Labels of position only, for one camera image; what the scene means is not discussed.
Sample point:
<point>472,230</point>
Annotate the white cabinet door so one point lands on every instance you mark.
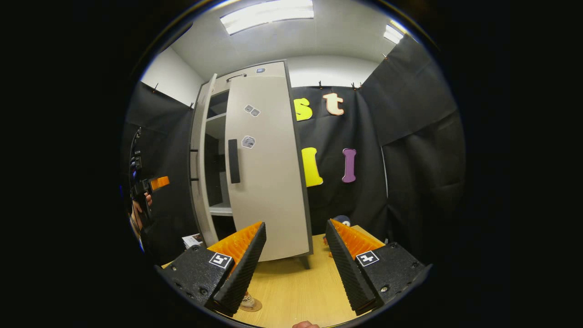
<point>199,205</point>
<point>268,182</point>

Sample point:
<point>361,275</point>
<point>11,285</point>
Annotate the white printed booklet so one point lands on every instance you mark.
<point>192,240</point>

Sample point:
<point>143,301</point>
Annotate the round wooden coaster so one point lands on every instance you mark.
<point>256,308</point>

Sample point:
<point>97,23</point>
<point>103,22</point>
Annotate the small toy figure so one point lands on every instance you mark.
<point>341,221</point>

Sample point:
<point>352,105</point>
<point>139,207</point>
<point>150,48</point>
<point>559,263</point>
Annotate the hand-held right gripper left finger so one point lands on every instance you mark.
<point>243,273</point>

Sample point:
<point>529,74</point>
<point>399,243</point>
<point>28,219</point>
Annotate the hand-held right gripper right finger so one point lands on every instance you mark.
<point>348,273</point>

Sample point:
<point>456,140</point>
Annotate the ceiling light panel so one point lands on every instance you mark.
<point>394,34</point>
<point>268,16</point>

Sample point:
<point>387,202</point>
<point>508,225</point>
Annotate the white grey cabinet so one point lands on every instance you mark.
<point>221,210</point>

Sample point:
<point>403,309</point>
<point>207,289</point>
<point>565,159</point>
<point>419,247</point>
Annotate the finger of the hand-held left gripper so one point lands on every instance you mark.
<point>160,183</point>

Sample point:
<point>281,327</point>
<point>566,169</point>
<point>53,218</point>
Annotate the white cabinet drawer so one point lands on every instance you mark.
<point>268,73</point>

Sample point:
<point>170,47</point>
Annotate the black backdrop cloth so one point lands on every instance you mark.
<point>410,159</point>

